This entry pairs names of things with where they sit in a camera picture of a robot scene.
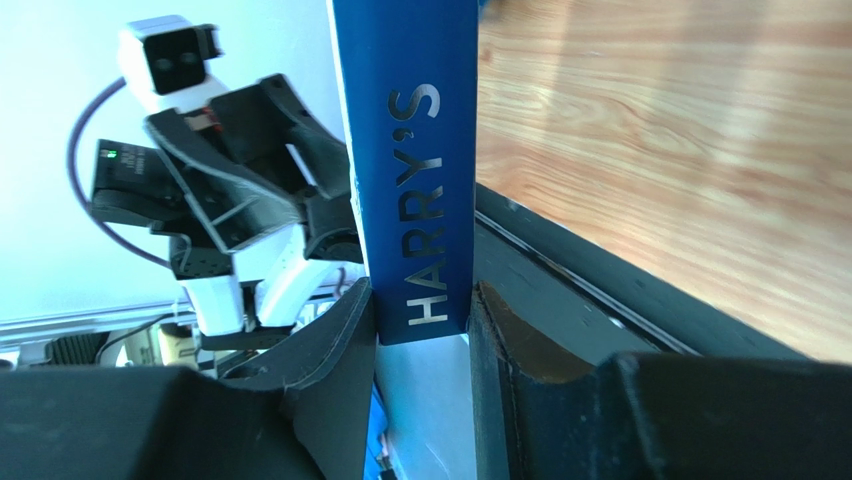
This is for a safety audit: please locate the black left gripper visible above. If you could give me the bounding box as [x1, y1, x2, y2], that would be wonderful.
[143, 74, 351, 253]

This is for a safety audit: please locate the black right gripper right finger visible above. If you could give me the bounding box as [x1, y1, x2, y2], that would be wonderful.
[469, 282, 851, 479]

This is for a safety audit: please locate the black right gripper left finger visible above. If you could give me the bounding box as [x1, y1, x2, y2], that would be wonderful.
[1, 279, 376, 479]

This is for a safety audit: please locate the blue Harry's razor box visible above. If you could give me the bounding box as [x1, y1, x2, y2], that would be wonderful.
[327, 1, 479, 479]

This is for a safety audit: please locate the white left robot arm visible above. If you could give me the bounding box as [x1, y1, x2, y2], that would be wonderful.
[88, 74, 363, 350]

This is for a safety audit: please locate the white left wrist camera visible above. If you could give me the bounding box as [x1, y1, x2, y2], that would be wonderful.
[117, 15, 228, 114]

